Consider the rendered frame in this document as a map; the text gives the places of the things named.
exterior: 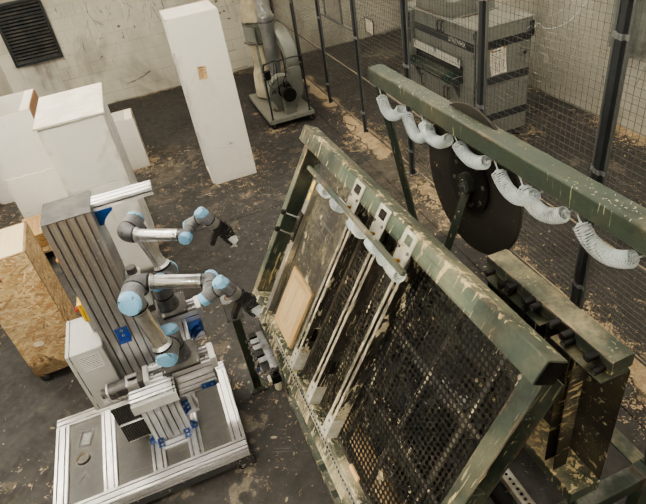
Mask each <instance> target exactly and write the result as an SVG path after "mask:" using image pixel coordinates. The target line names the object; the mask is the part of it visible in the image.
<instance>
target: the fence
mask: <svg viewBox="0 0 646 504"><path fill-rule="evenodd" d="M313 181H314V182H315V185H314V187H313V190H312V189H311V186H312V184H311V186H310V189H309V192H310V193H311V195H310V198H309V201H308V199H307V197H308V194H309V192H308V194H307V197H306V200H305V203H304V205H303V208H302V213H303V214H304V216H303V218H302V221H301V224H300V226H299V229H298V232H297V234H296V237H295V240H294V242H292V241H291V240H290V243H289V245H288V248H287V251H286V253H285V256H284V259H283V262H282V264H281V267H280V270H279V272H278V275H277V278H276V280H275V283H274V286H273V288H272V291H271V294H270V296H269V299H268V302H267V304H266V308H267V310H268V311H273V310H274V308H275V305H276V303H277V300H278V297H279V295H280V292H281V289H282V287H283V284H284V282H285V279H286V276H287V274H288V271H289V268H290V266H291V263H292V261H293V258H294V255H295V253H296V250H297V247H298V245H299V242H300V240H301V237H302V234H303V232H304V229H305V226H306V224H307V221H308V219H309V216H310V213H311V211H312V208H313V205H314V203H315V200H316V198H317V195H318V191H317V190H316V186H317V185H318V184H319V182H318V181H317V180H316V179H313ZM313 181H312V183H313Z"/></svg>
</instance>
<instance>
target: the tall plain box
mask: <svg viewBox="0 0 646 504"><path fill-rule="evenodd" d="M32 130H33V132H34V131H37V132H38V134H39V137H40V139H41V141H42V143H43V145H44V147H45V149H46V151H47V153H48V155H49V157H50V159H51V161H52V163H53V165H54V167H55V169H56V172H57V174H58V176H59V178H60V180H61V182H62V184H63V186H64V188H65V190H66V192H67V194H68V197H69V196H73V195H76V194H80V193H83V192H86V191H91V193H92V196H96V195H99V194H103V193H106V192H109V191H113V190H116V189H120V188H123V187H127V186H130V185H134V184H137V183H138V182H137V179H136V177H135V174H134V172H133V169H132V167H131V164H130V161H129V159H128V156H127V154H126V151H125V149H124V146H123V143H122V141H121V138H120V136H119V133H118V130H117V128H116V125H115V123H114V120H113V118H112V115H111V113H110V110H109V108H108V105H107V102H106V100H105V97H104V95H103V92H102V83H101V82H100V83H96V84H92V85H88V86H84V87H80V88H76V89H72V90H68V91H64V92H60V93H56V94H52V95H48V96H44V97H40V98H39V100H38V105H37V110H36V114H35V119H34V124H33V129H32ZM130 211H136V212H139V213H141V214H142V215H143V216H144V218H145V222H144V224H145V226H146V227H147V229H155V227H154V223H153V220H152V217H151V215H150V212H149V210H148V207H147V205H146V202H145V200H144V197H143V198H139V199H136V200H133V201H129V202H126V203H122V204H119V205H116V206H112V211H111V212H110V213H109V214H108V216H107V218H106V220H105V224H106V226H107V228H108V231H109V233H110V235H111V237H112V239H113V242H114V244H115V246H116V248H117V250H118V253H119V255H120V257H121V259H122V261H123V264H124V266H125V268H126V266H128V265H130V264H134V265H135V266H136V267H140V270H141V272H142V273H144V272H147V271H150V270H153V269H154V265H153V264H152V262H151V261H150V259H149V258H148V257H147V255H146V254H145V252H144V251H143V250H142V248H141V247H140V245H139V244H138V243H129V242H125V241H123V240H121V239H120V238H119V236H118V235H117V227H118V225H119V224H120V222H121V221H122V219H123V218H124V216H125V215H126V214H127V213H128V212H130Z"/></svg>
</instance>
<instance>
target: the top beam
mask: <svg viewBox="0 0 646 504"><path fill-rule="evenodd" d="M299 139H300V140H301V141H302V142H303V143H304V144H305V145H306V146H307V148H308V149H309V150H310V151H311V152H312V153H313V154H314V155H315V156H316V157H317V158H318V159H319V160H320V161H321V162H322V163H323V164H324V165H325V166H326V168H327V169H328V170H329V171H330V172H331V173H332V174H333V175H334V176H335V177H336V178H337V179H338V180H339V181H340V182H341V183H342V184H343V185H344V187H345V188H346V189H347V190H348V191H349V192H350V193H351V191H352V188H353V186H354V183H355V181H356V178H358V179H359V180H360V181H361V182H362V183H363V184H364V185H365V186H366V188H365V191H364V193H363V195H362V198H361V200H360V203H361V204H362V205H363V207H364V208H365V209H366V210H367V211H368V212H369V213H370V214H371V215H372V216H373V217H374V218H375V215H376V213H377V211H378V208H379V206H380V204H381V203H383V204H384V205H385V206H386V207H387V208H388V209H389V210H390V211H391V212H392V214H391V216H390V218H389V221H388V223H387V225H386V227H385V230H386V231H387V232H388V233H389V234H390V235H391V236H392V237H393V238H394V239H395V240H396V241H397V242H398V243H399V242H400V239H401V237H402V235H403V233H404V231H405V229H406V227H408V228H409V229H410V230H411V231H412V232H413V233H414V234H415V235H416V236H417V237H418V238H419V240H418V242H417V244H416V246H415V248H414V250H413V252H412V254H411V257H412V258H413V259H414V260H415V261H416V262H417V263H418V265H419V266H420V267H421V268H422V269H423V270H424V271H425V272H426V273H427V274H428V275H429V276H430V277H431V278H432V279H433V280H434V281H435V282H436V284H437V285H438V286H439V287H440V288H441V289H442V290H443V291H444V292H445V293H446V294H447V295H448V296H449V297H450V298H451V299H452V300H453V301H454V303H455V304H456V305H457V306H458V307H459V308H460V309H461V310H462V311H463V312H464V313H465V314H466V315H467V316H468V317H469V318H470V319H471V320H472V321H473V323H474V324H475V325H476V326H477V327H478V328H479V329H480V330H481V331H482V332H483V333H484V334H485V335H486V336H487V337H488V338H489V339H490V340H491V342H492V343H493V344H494V345H495V346H496V347H497V348H498V349H499V350H500V351H501V352H502V353H503V354H504V355H505V356H506V357H507V358H508V359H509V361H510V362H511V363H512V364H513V365H514V366H515V367H516V368H517V369H518V370H519V371H520V372H521V373H522V374H523V375H524V376H525V377H526V378H527V379H528V381H529V382H530V383H531V384H533V385H554V384H555V383H556V381H557V380H558V378H559V377H560V375H561V374H562V372H563V371H564V369H565V368H566V366H567V365H568V361H567V360H566V359H565V358H564V357H563V356H562V355H561V354H560V353H558V352H557V351H556V350H555V349H554V348H553V347H552V346H551V345H550V344H549V343H548V342H547V341H546V340H545V339H543V338H542V337H541V336H540V335H539V334H538V333H537V332H536V331H535V330H534V329H533V328H532V327H531V326H530V325H528V324H527V323H526V322H525V321H524V320H523V319H522V318H521V317H520V316H519V315H518V314H517V313H516V312H515V311H513V310H512V309H511V308H510V307H509V306H508V305H507V304H506V303H505V302H504V301H503V300H502V299H501V298H500V297H498V296H497V295H496V294H495V293H494V292H493V291H492V290H491V289H490V288H489V287H488V286H487V285H486V284H485V283H483V282H482V281H481V280H480V279H479V278H478V277H477V276H476V275H475V274H474V273H473V272H472V271H471V270H470V269H468V268H467V267H466V266H465V265H464V264H463V263H462V262H461V261H460V260H459V259H458V258H457V257H456V256H455V255H454V254H452V253H451V252H450V251H449V250H448V249H447V248H446V247H445V246H444V245H443V244H442V243H441V242H440V241H439V240H437V239H436V238H435V237H434V236H433V235H432V234H431V233H430V232H429V231H428V230H427V229H426V228H425V227H424V226H422V225H421V224H420V223H419V222H418V221H417V220H416V219H415V218H414V217H413V216H412V215H411V214H410V213H409V212H407V211H406V210H405V209H404V208H403V207H402V206H401V205H400V204H399V203H398V202H397V201H396V200H395V199H394V198H392V197H391V196H390V195H389V194H388V193H387V192H386V191H385V190H384V189H383V188H382V187H381V186H380V185H379V184H377V183H376V182H375V181H374V180H373V179H372V178H371V177H370V176H369V175H368V174H367V173H366V172H365V171H364V170H363V169H361V168H360V167H359V166H358V165H357V164H356V163H355V162H354V161H353V160H352V159H351V158H350V157H349V156H348V155H346V154H345V153H344V152H343V151H342V150H341V149H340V148H339V147H338V146H337V145H336V144H335V143H334V142H333V141H331V140H330V139H329V138H328V137H327V136H326V135H325V134H324V133H323V132H322V131H321V130H320V129H319V128H317V127H313V126H309V125H306V124H305V125H304V127H303V129H302V132H301V135H300V138H299Z"/></svg>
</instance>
